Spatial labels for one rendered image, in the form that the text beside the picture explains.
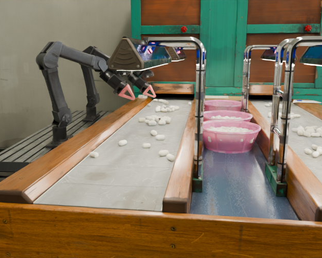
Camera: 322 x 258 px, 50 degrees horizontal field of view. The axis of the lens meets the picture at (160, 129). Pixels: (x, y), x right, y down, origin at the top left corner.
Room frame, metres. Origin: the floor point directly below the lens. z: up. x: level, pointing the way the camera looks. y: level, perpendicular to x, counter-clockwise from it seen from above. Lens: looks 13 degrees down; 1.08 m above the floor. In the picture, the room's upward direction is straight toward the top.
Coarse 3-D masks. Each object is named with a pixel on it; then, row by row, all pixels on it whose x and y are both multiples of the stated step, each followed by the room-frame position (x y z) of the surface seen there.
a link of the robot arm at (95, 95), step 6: (84, 66) 2.12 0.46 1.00; (84, 72) 2.12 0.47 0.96; (90, 72) 2.12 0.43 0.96; (84, 78) 2.13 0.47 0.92; (90, 78) 2.12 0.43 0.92; (90, 84) 2.12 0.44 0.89; (90, 90) 2.12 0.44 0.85; (96, 90) 2.16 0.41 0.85; (90, 96) 2.11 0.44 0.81; (96, 96) 2.11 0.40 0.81; (96, 102) 2.11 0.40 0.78
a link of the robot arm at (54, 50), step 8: (48, 48) 1.57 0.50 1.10; (56, 48) 1.51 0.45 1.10; (64, 48) 1.55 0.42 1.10; (72, 48) 1.58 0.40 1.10; (48, 56) 1.48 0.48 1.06; (56, 56) 1.51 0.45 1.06; (64, 56) 1.55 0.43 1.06; (72, 56) 1.58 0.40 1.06; (80, 56) 1.60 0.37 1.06; (88, 56) 1.62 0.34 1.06; (96, 56) 1.65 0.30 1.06; (48, 64) 1.48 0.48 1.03; (56, 64) 1.51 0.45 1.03; (88, 64) 1.62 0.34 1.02; (96, 64) 1.65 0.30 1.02
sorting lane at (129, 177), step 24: (168, 144) 1.25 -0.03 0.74; (96, 168) 0.97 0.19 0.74; (120, 168) 0.97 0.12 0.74; (144, 168) 0.97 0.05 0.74; (168, 168) 0.97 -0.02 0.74; (48, 192) 0.79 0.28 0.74; (72, 192) 0.79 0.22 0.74; (96, 192) 0.79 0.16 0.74; (120, 192) 0.79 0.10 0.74; (144, 192) 0.79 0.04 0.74
